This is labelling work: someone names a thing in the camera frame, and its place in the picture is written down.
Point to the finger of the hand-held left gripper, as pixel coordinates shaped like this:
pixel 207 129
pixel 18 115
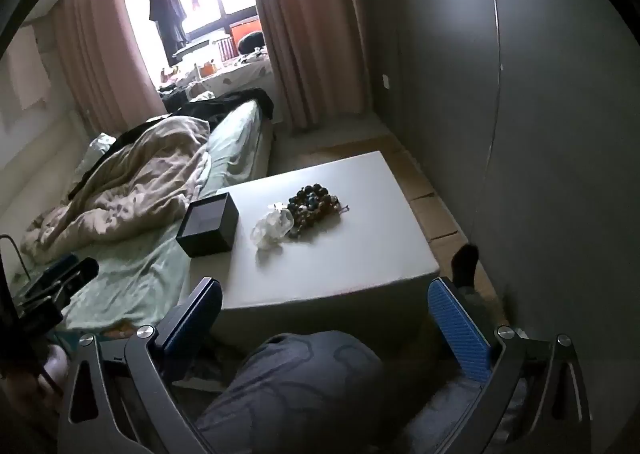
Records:
pixel 42 316
pixel 65 276

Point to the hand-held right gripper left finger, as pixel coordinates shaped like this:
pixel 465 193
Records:
pixel 200 306

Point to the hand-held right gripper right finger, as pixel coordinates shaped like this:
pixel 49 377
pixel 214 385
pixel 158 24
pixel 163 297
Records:
pixel 460 329

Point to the black jewelry box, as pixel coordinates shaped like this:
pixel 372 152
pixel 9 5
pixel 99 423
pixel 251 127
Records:
pixel 207 226

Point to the person's left hand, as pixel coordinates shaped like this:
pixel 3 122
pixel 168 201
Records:
pixel 55 366

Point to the black sock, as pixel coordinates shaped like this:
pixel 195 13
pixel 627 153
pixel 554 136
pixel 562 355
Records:
pixel 464 264

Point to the cream bed headboard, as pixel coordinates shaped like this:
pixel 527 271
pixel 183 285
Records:
pixel 35 168

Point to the beige blanket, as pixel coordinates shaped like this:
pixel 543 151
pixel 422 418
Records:
pixel 135 184

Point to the white low table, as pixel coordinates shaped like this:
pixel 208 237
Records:
pixel 350 244

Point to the bed with green sheet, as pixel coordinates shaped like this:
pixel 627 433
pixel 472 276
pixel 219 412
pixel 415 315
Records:
pixel 235 143

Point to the white paper sheet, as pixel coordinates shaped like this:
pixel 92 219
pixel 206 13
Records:
pixel 27 73

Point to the black clothes on bed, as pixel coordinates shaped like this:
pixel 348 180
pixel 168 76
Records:
pixel 225 101

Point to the spotted window seat cushion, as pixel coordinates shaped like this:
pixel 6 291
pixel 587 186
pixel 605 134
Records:
pixel 240 76

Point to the pink curtain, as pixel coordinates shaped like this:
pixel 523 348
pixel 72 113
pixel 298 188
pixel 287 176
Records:
pixel 300 33
pixel 105 43

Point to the orange box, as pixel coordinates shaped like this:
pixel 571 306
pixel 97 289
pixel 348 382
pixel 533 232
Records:
pixel 245 28

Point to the hanging dark clothing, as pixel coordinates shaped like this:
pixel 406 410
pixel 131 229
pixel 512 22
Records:
pixel 167 8

